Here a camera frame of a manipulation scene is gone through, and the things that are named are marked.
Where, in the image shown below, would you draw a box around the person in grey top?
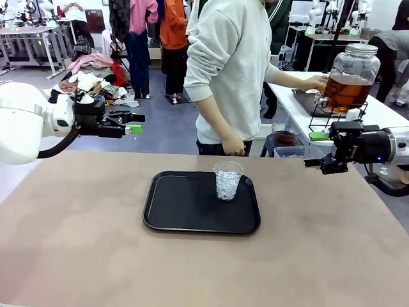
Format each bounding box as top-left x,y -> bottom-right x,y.
367,29 -> 409,104

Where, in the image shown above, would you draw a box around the person's left forearm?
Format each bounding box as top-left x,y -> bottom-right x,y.
264,63 -> 309,90

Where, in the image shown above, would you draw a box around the clear plastic ice box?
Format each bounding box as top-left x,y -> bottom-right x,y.
274,146 -> 323,160

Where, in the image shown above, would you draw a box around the person in black jacket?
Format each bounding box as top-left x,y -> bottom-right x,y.
391,0 -> 409,31

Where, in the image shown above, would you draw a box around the white side table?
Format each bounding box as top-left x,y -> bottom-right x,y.
267,70 -> 409,193

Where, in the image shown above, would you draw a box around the person in dark clothes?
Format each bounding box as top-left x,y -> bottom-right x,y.
61,1 -> 96,49

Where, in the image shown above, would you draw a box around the glass bowl with tea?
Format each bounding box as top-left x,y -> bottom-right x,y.
271,121 -> 301,146

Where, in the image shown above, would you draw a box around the pile of clothes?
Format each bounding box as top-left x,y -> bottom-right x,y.
47,52 -> 140,111

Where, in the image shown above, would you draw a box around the person's right hand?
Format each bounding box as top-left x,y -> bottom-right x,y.
221,132 -> 246,158

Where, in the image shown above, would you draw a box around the black wire dispenser stand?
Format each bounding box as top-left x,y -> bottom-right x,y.
308,98 -> 369,132

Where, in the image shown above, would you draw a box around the person in grey sweatshirt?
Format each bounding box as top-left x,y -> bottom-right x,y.
183,0 -> 274,157

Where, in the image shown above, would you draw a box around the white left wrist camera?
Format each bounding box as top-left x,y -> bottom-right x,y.
74,90 -> 95,105

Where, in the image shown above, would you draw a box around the black background desk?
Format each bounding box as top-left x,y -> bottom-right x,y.
287,25 -> 368,72

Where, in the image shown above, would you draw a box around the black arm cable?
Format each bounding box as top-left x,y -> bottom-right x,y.
364,161 -> 409,198
36,125 -> 81,160

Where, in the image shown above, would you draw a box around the black plastic tray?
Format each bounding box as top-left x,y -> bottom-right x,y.
142,170 -> 261,235

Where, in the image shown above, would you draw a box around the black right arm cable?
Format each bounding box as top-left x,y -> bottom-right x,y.
364,161 -> 409,198

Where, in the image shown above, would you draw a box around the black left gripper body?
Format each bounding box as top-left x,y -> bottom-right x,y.
73,102 -> 109,137

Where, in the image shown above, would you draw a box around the short clear cup with ice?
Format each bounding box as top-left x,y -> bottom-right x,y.
213,161 -> 245,201

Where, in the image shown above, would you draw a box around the dark hanging garment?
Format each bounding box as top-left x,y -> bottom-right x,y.
108,0 -> 132,43

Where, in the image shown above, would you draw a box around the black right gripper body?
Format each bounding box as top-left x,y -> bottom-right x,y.
334,124 -> 394,164

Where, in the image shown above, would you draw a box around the person's right forearm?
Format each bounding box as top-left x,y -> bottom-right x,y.
188,89 -> 236,141

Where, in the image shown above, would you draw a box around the glass tea dispenser jar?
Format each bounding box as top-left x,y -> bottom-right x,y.
322,43 -> 382,114

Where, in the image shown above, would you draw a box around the black low stand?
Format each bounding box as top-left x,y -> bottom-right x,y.
260,132 -> 306,158

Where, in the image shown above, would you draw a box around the dark metal tray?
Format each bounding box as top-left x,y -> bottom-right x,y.
291,88 -> 367,119

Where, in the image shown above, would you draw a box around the mannequin pink top navy trousers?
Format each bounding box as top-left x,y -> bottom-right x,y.
124,0 -> 160,100

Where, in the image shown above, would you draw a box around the white frame desk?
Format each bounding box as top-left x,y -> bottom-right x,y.
0,24 -> 81,80

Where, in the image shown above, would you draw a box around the black slanted pole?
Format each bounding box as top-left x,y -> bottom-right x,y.
328,0 -> 351,74

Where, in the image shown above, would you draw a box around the person's left hand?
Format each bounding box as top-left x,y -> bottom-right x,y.
305,75 -> 328,93

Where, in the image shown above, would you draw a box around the person in dark green jacket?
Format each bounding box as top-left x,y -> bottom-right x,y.
261,0 -> 292,120

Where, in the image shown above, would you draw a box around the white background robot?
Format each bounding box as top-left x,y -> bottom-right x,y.
305,0 -> 339,35

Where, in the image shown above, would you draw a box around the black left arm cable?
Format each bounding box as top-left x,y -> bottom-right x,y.
36,125 -> 81,160

